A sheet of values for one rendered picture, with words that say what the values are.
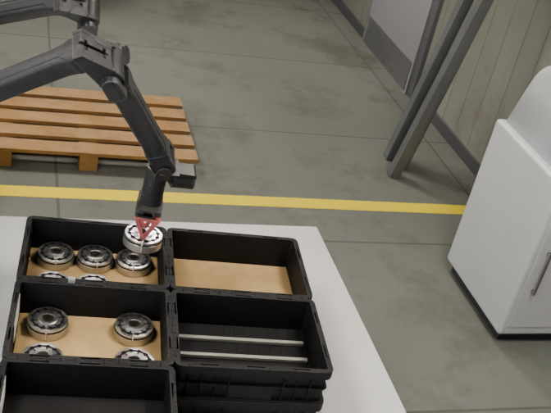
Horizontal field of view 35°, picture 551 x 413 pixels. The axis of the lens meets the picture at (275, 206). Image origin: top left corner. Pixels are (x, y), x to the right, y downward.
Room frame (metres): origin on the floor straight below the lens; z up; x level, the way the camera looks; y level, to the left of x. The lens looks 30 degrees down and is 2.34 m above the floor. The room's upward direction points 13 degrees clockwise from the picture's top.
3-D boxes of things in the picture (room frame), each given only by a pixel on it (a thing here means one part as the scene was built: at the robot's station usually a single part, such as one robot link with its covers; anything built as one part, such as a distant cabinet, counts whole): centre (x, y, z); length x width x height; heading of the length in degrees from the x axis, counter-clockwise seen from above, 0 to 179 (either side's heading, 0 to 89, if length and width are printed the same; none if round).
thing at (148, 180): (1.93, 0.31, 1.22); 0.07 x 0.06 x 0.07; 112
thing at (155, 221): (1.92, 0.32, 1.09); 0.07 x 0.07 x 0.09; 10
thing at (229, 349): (1.77, -0.01, 0.87); 0.40 x 0.30 x 0.11; 105
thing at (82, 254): (2.04, 0.48, 0.86); 0.10 x 0.10 x 0.01
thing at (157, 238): (1.93, 0.33, 1.04); 0.10 x 0.10 x 0.01
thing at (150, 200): (1.93, 0.32, 1.16); 0.10 x 0.07 x 0.07; 10
